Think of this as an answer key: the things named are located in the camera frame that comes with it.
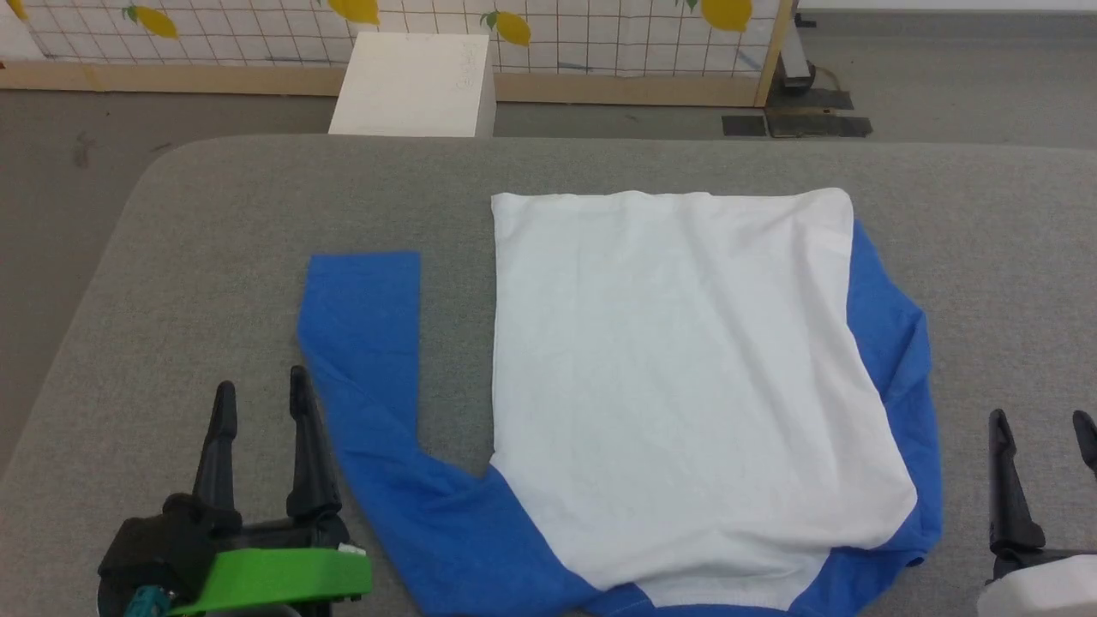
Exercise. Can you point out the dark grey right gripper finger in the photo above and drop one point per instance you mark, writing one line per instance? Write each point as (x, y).
(1088, 433)
(1011, 506)

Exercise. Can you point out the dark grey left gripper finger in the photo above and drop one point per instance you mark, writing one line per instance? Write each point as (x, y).
(218, 454)
(310, 471)

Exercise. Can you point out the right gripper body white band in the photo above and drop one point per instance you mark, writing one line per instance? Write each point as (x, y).
(1050, 591)

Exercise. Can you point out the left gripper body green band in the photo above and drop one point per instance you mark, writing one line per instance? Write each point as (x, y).
(266, 574)

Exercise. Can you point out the white and blue raglan shirt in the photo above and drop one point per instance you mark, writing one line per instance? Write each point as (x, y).
(668, 386)

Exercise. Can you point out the grey fabric work surface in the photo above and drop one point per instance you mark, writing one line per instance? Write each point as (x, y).
(257, 206)

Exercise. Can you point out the white rectangular box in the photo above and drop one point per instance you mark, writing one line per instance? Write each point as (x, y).
(411, 86)

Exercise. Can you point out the large dark floor plate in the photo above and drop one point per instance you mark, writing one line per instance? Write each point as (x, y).
(818, 124)

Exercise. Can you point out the small dark floor plate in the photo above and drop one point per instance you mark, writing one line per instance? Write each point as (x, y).
(744, 126)

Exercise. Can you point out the metal panel stand foot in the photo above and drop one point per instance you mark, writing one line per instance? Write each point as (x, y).
(795, 60)

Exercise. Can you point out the lemon-pattern grid panel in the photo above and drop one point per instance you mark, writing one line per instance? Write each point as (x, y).
(600, 34)

